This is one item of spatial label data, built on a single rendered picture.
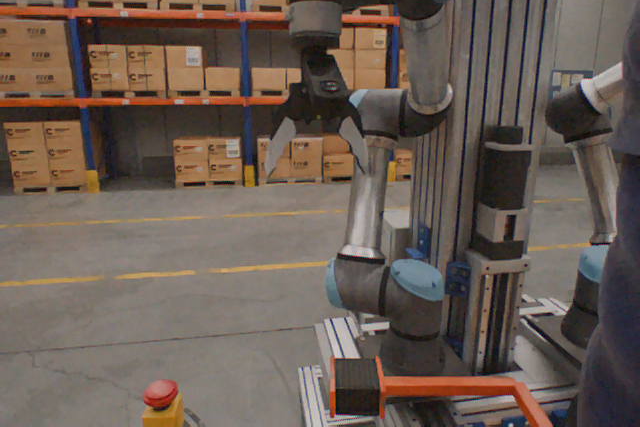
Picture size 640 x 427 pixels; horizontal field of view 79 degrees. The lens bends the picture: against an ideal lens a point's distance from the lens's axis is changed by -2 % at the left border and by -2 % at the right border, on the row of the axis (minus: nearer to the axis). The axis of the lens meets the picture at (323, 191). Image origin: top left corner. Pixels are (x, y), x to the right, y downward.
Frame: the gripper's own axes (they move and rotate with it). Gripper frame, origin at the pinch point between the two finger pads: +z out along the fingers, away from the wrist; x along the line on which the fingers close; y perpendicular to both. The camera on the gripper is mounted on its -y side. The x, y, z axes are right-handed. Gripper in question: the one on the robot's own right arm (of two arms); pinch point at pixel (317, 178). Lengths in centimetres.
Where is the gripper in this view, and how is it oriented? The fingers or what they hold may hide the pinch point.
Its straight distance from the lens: 59.6
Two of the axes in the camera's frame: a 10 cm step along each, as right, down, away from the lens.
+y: -1.6, -2.3, 9.6
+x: -9.9, 0.4, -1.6
